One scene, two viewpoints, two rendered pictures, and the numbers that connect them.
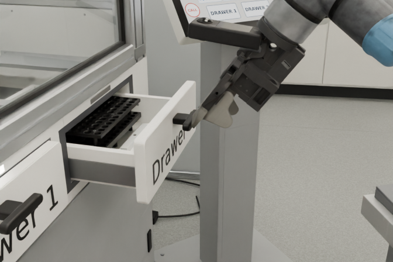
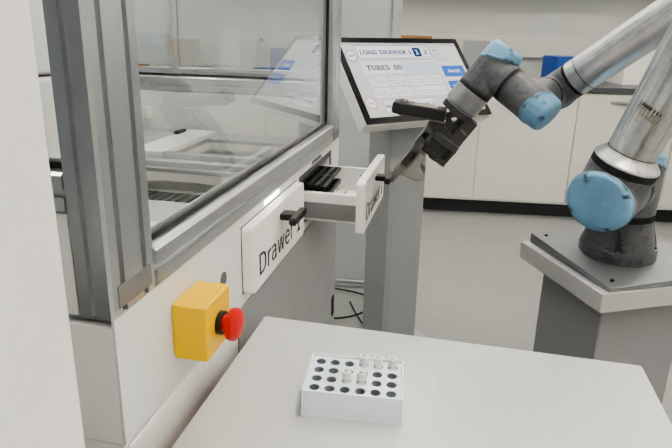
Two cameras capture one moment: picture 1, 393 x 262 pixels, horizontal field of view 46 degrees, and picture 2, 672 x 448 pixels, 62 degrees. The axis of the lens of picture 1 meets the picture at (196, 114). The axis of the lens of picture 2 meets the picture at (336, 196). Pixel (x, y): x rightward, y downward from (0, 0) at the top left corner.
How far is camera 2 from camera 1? 0.52 m
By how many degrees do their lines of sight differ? 7
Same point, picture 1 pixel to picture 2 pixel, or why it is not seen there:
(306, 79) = (455, 192)
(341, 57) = (492, 169)
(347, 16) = (507, 95)
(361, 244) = (519, 343)
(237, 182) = (401, 269)
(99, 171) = (325, 210)
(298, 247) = not seen: hidden behind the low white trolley
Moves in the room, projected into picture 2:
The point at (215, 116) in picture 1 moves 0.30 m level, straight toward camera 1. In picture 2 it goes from (410, 172) to (432, 216)
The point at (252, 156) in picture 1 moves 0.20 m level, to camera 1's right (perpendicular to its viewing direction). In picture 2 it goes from (415, 244) to (471, 244)
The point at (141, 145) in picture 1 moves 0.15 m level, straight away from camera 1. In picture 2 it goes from (362, 186) to (348, 168)
